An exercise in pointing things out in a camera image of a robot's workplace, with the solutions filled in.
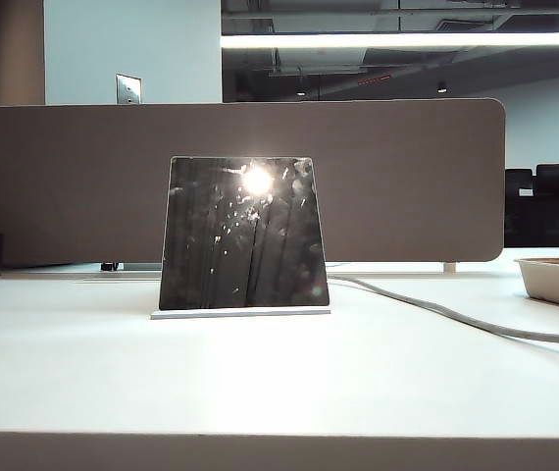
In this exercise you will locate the white divider support foot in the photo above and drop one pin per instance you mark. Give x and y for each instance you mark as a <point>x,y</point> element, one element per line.
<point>449,268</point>

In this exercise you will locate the black divider clamp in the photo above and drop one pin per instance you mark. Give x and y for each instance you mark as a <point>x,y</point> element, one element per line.
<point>109,266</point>

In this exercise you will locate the black hanging ceiling spotlight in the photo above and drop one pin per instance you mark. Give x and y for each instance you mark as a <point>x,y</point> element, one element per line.
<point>441,88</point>

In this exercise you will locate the brown desk divider panel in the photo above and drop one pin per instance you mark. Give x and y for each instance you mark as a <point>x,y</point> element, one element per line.
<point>64,186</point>

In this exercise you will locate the long ceiling strip light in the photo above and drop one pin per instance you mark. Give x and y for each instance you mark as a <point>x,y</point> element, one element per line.
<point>407,40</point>

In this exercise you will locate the narrow black office chair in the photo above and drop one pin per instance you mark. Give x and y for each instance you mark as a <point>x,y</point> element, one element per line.
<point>520,211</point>

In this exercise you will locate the beige paper pulp tray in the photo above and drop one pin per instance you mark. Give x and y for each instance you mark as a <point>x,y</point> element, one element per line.
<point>554,284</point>

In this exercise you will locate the metal wall switch plate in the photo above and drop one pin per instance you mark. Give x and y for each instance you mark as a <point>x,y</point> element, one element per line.
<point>129,89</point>

